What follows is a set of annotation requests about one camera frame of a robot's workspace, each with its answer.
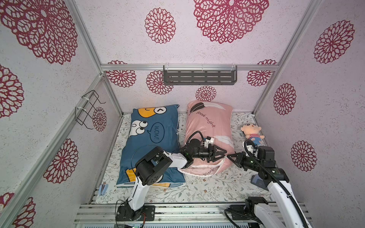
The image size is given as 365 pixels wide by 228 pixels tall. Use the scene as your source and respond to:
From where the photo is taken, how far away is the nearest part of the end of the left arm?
0.71 m

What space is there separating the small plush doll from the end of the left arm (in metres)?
0.32

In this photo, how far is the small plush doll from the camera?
38.4 inches
